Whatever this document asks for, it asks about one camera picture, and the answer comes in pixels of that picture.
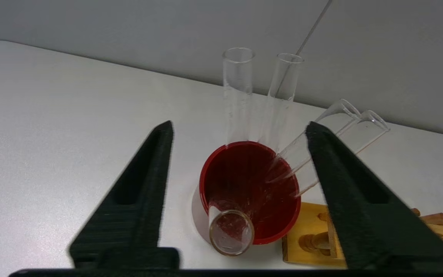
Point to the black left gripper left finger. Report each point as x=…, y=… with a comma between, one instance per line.
x=129, y=227

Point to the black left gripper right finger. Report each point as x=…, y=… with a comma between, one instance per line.
x=363, y=215

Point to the test tube with red pigment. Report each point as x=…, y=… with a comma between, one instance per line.
x=231, y=232

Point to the wooden test tube rack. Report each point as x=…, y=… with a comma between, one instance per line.
x=310, y=242

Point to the empty clear test tube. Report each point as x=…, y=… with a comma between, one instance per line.
x=321, y=130
x=238, y=96
x=360, y=134
x=283, y=96

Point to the dark red plastic cup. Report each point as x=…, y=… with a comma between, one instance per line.
x=244, y=181

